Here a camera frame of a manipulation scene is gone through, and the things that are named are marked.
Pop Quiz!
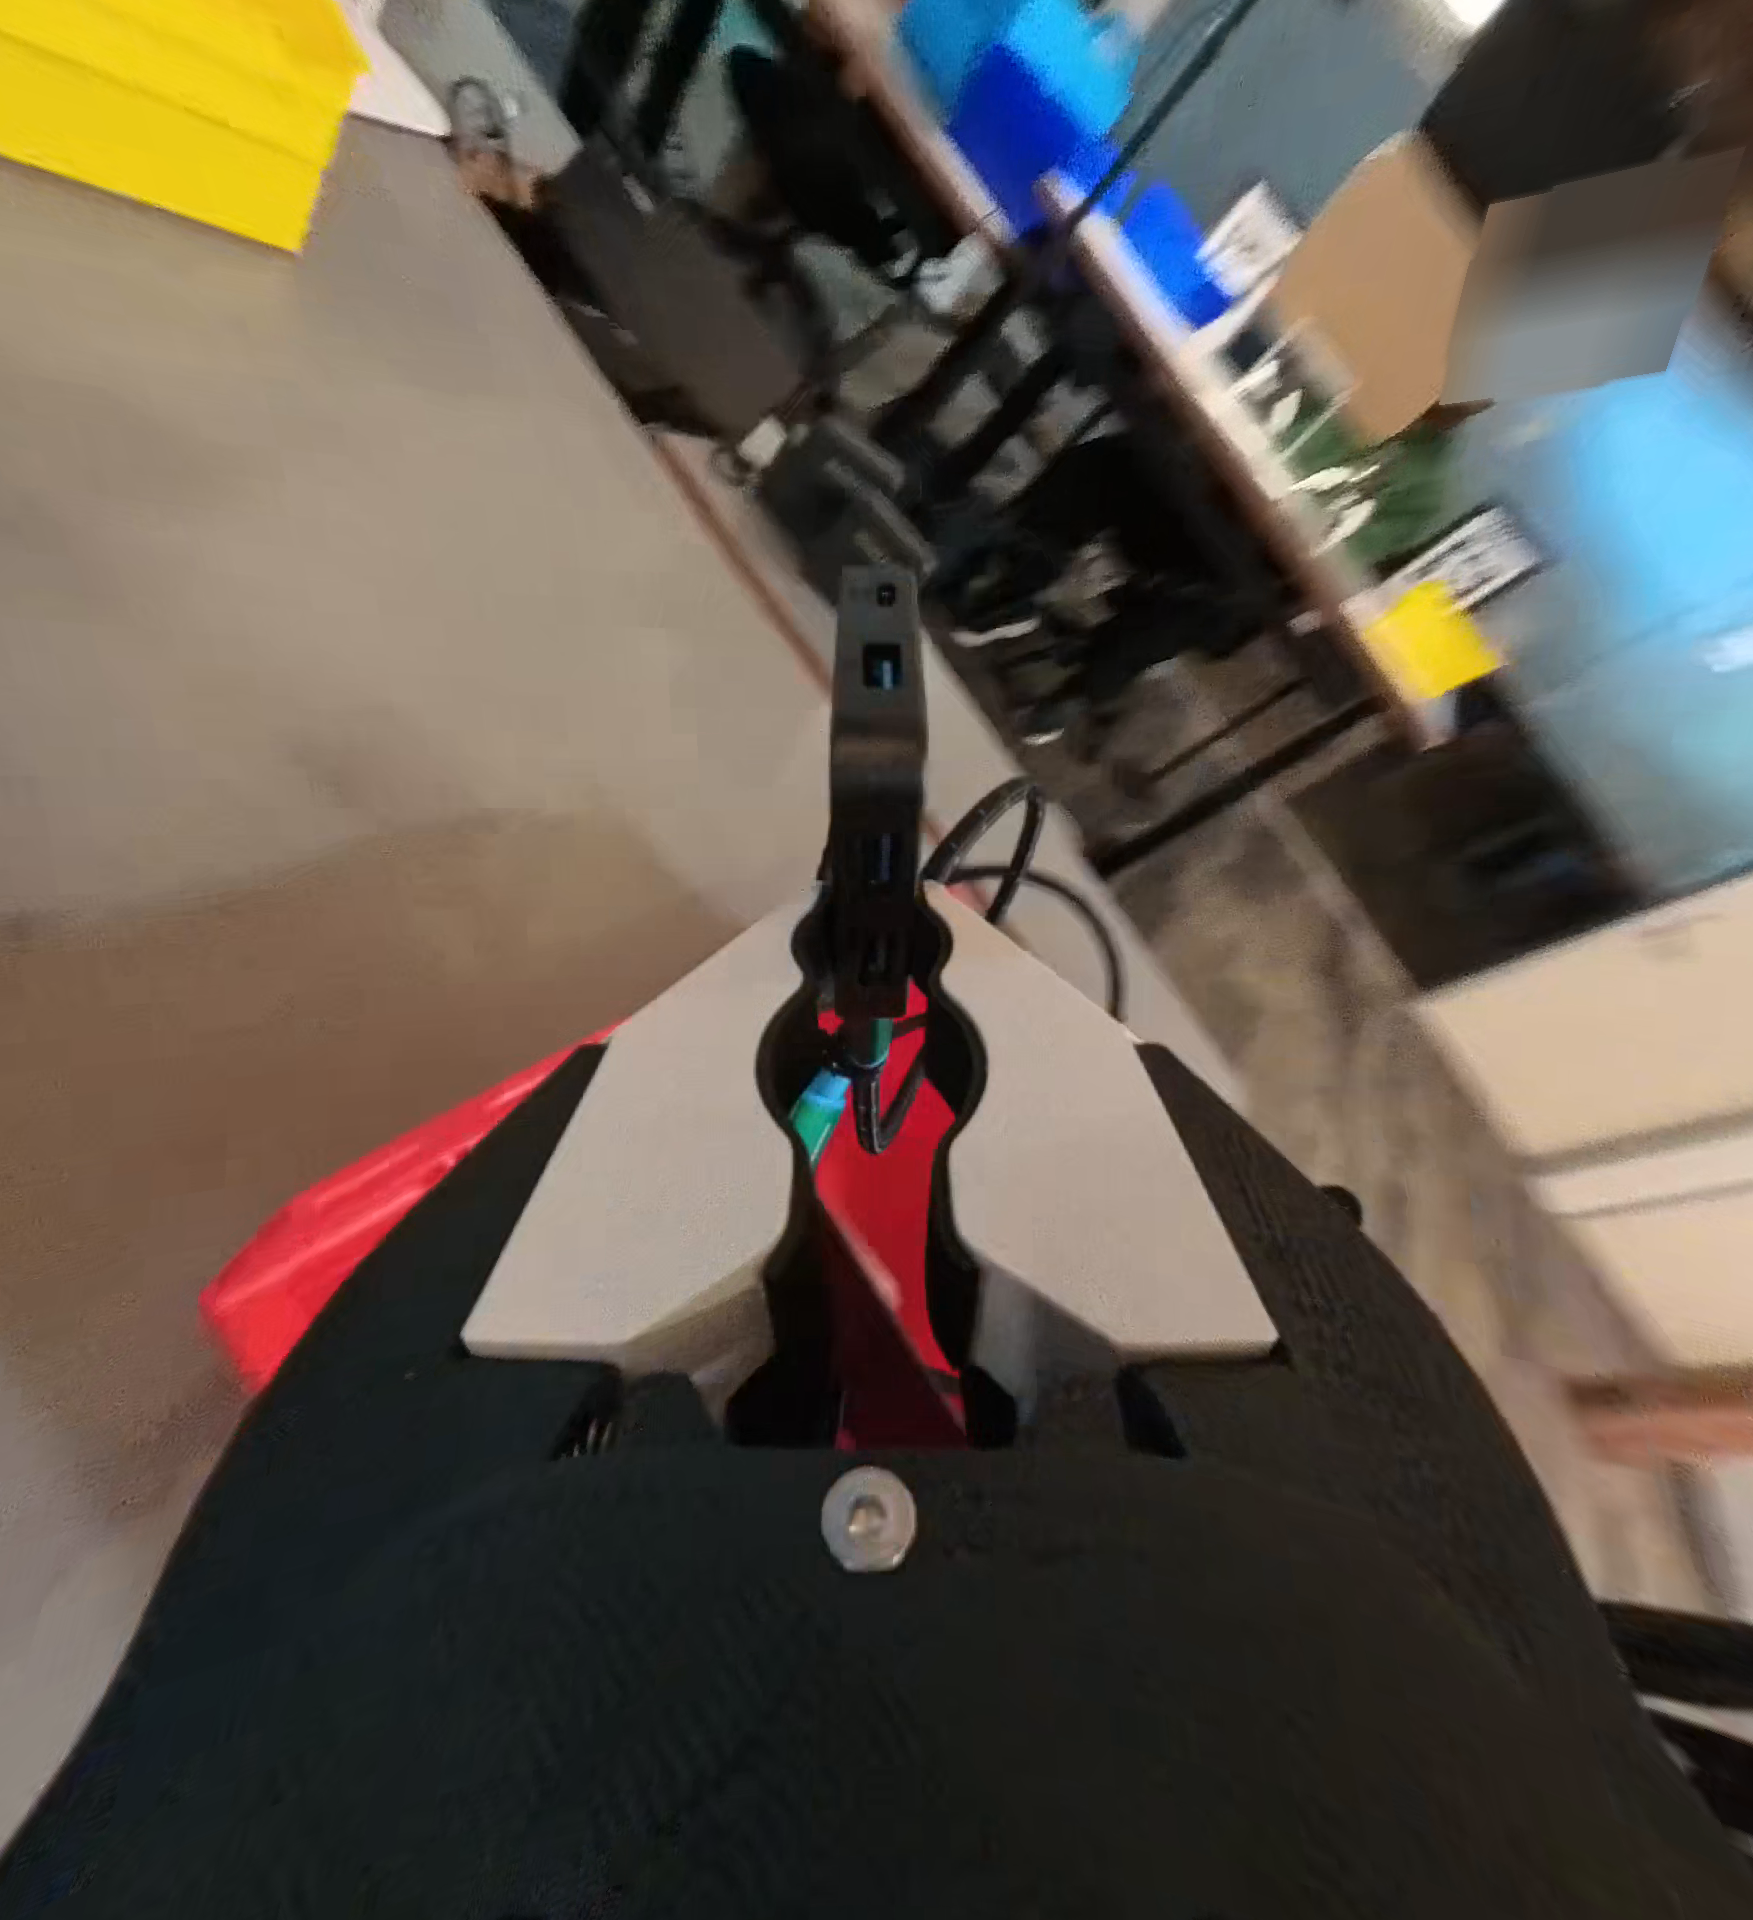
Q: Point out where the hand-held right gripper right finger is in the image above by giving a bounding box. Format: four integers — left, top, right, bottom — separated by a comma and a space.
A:
914, 881, 1284, 1397

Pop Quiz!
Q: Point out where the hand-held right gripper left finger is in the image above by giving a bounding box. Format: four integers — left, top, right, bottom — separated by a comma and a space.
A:
460, 898, 835, 1411

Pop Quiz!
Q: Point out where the red plastic bin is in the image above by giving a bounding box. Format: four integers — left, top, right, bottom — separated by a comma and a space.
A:
202, 1005, 968, 1448

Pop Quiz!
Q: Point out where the thin black hub cable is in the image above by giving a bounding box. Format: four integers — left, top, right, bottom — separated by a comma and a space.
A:
924, 780, 1127, 1022

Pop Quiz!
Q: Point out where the grey port hub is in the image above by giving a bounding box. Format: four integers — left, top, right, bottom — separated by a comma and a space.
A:
820, 564, 927, 1022

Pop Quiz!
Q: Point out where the yellow plastic bin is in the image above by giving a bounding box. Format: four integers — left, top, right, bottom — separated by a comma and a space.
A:
0, 0, 371, 255

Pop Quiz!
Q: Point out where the printed marker tag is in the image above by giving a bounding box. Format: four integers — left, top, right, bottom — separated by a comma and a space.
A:
1199, 184, 1305, 294
1408, 507, 1549, 605

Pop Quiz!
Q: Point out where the stack of blue bins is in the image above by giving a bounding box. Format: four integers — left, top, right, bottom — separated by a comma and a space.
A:
899, 0, 1230, 324

